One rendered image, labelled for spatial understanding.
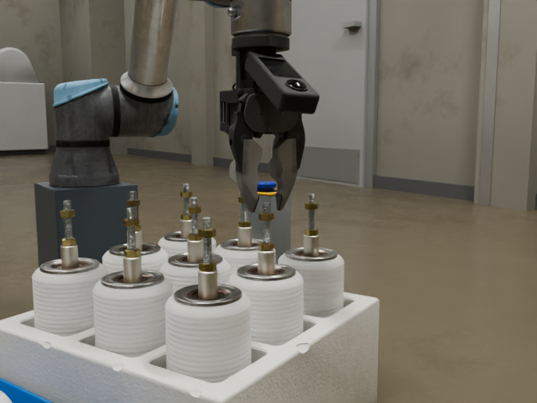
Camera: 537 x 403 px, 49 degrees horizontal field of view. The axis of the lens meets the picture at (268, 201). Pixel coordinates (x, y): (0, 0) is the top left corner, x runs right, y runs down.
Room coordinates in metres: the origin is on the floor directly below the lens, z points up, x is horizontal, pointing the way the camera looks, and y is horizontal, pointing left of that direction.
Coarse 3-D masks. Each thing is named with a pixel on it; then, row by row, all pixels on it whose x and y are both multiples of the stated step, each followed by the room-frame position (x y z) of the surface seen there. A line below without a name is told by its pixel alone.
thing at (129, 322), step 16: (96, 288) 0.68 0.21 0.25; (144, 288) 0.67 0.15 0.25; (160, 288) 0.68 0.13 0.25; (96, 304) 0.67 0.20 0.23; (112, 304) 0.66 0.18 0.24; (128, 304) 0.65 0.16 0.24; (144, 304) 0.66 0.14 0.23; (160, 304) 0.67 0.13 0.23; (96, 320) 0.68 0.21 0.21; (112, 320) 0.66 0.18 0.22; (128, 320) 0.65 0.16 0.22; (144, 320) 0.66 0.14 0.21; (160, 320) 0.67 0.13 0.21; (96, 336) 0.67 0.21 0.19; (112, 336) 0.66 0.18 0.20; (128, 336) 0.65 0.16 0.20; (144, 336) 0.66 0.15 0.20; (160, 336) 0.67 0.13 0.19; (112, 352) 0.66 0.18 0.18; (128, 352) 0.65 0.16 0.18; (144, 352) 0.66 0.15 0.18
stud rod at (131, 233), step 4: (128, 208) 0.70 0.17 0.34; (132, 208) 0.70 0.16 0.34; (128, 212) 0.70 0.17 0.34; (132, 212) 0.70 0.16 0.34; (128, 216) 0.70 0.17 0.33; (132, 216) 0.70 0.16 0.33; (128, 228) 0.70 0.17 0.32; (132, 228) 0.70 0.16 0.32; (128, 232) 0.70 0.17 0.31; (132, 232) 0.70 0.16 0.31; (128, 236) 0.70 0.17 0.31; (132, 236) 0.70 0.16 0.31; (128, 240) 0.70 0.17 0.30; (132, 240) 0.70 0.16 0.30; (132, 244) 0.70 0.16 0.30; (128, 248) 0.70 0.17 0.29; (132, 248) 0.70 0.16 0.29
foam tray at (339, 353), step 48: (0, 336) 0.73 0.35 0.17; (48, 336) 0.70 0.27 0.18; (336, 336) 0.74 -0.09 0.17; (48, 384) 0.67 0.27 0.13; (96, 384) 0.63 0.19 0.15; (144, 384) 0.59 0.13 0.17; (192, 384) 0.57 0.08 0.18; (240, 384) 0.57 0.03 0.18; (288, 384) 0.63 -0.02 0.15; (336, 384) 0.74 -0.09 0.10
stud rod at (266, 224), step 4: (264, 204) 0.73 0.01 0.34; (268, 204) 0.73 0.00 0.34; (264, 208) 0.73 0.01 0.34; (268, 208) 0.73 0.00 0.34; (264, 212) 0.73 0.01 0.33; (268, 212) 0.73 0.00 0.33; (264, 224) 0.73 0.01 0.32; (268, 224) 0.73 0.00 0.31; (264, 228) 0.73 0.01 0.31; (268, 228) 0.73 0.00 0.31; (264, 232) 0.73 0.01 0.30; (268, 232) 0.73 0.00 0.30; (264, 236) 0.73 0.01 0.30; (268, 236) 0.73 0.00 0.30; (264, 240) 0.73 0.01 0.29; (268, 240) 0.73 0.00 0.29
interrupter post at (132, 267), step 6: (126, 258) 0.69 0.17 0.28; (132, 258) 0.69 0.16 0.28; (138, 258) 0.69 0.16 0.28; (126, 264) 0.69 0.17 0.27; (132, 264) 0.69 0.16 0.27; (138, 264) 0.69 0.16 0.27; (126, 270) 0.69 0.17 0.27; (132, 270) 0.69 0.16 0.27; (138, 270) 0.69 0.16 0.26; (126, 276) 0.69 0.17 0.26; (132, 276) 0.69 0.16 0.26; (138, 276) 0.69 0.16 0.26; (132, 282) 0.69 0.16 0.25
